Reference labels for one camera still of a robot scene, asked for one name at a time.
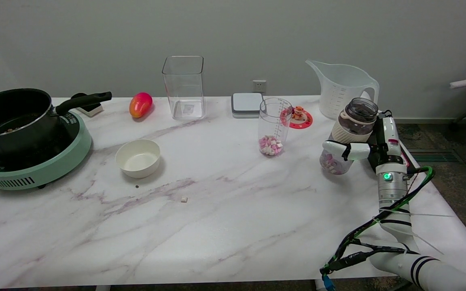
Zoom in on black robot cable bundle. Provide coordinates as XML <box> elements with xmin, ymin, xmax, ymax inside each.
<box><xmin>320</xmin><ymin>238</ymin><xmax>466</xmax><ymax>277</ymax></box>

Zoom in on white black power adapter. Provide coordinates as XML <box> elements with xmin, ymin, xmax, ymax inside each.
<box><xmin>71</xmin><ymin>93</ymin><xmax>104</xmax><ymax>118</ymax></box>

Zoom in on black case with red label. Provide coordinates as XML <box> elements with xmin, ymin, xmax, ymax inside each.
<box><xmin>368</xmin><ymin>120</ymin><xmax>416</xmax><ymax>173</ymax></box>

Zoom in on red round coaster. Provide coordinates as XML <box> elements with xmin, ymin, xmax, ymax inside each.
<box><xmin>280</xmin><ymin>107</ymin><xmax>313</xmax><ymax>129</ymax></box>

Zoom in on clear plastic measuring cup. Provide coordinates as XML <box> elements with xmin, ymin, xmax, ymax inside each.
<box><xmin>258</xmin><ymin>98</ymin><xmax>293</xmax><ymax>158</ymax></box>

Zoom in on mint green induction cooker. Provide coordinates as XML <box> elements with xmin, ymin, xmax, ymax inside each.
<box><xmin>0</xmin><ymin>111</ymin><xmax>93</xmax><ymax>191</ymax></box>

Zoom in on clear square plastic container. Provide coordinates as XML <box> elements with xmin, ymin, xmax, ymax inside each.
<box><xmin>162</xmin><ymin>56</ymin><xmax>206</xmax><ymax>120</ymax></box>

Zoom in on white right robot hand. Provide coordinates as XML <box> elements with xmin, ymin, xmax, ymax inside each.
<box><xmin>322</xmin><ymin>115</ymin><xmax>406</xmax><ymax>167</ymax></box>

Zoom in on green robot cable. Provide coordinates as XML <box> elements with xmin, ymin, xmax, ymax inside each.
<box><xmin>321</xmin><ymin>166</ymin><xmax>436</xmax><ymax>275</ymax></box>

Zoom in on red orange mango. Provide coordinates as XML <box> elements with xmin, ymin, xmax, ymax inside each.
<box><xmin>129</xmin><ymin>92</ymin><xmax>153</xmax><ymax>118</ymax></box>

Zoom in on translucent white measuring jug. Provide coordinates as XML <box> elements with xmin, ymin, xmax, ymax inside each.
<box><xmin>305</xmin><ymin>60</ymin><xmax>380</xmax><ymax>121</ymax></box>

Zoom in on floor vent grille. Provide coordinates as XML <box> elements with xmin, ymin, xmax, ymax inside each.
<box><xmin>409</xmin><ymin>149</ymin><xmax>446</xmax><ymax>163</ymax></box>

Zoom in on pink white marshmallows in cup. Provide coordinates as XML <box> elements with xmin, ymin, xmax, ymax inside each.
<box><xmin>259</xmin><ymin>135</ymin><xmax>284</xmax><ymax>156</ymax></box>

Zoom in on clear bottle with dark lid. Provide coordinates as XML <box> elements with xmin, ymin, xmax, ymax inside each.
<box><xmin>319</xmin><ymin>97</ymin><xmax>379</xmax><ymax>175</ymax></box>

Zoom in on white bowl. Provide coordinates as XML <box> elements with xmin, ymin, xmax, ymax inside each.
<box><xmin>115</xmin><ymin>139</ymin><xmax>161</xmax><ymax>179</ymax></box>

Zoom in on black cooking pot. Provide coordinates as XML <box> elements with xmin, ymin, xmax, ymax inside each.
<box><xmin>0</xmin><ymin>88</ymin><xmax>112</xmax><ymax>156</ymax></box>

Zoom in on white grey kitchen scale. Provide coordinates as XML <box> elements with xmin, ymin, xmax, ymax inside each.
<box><xmin>231</xmin><ymin>93</ymin><xmax>265</xmax><ymax>118</ymax></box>

